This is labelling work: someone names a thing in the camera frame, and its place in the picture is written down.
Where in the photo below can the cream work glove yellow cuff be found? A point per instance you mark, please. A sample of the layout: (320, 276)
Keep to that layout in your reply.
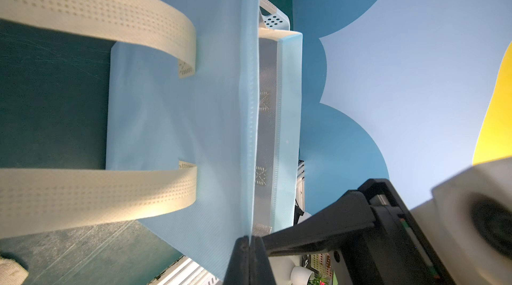
(12, 273)

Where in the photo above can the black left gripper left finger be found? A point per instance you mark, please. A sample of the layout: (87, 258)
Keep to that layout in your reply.
(238, 269)

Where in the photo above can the light blue delivery bag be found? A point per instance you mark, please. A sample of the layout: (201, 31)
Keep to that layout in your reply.
(128, 134)

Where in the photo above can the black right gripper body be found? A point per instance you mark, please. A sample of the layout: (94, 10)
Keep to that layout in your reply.
(372, 233)

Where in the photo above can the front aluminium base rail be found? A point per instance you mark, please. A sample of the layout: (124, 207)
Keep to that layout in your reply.
(185, 271)

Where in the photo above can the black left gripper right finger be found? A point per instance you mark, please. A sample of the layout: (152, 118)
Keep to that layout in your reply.
(260, 268)

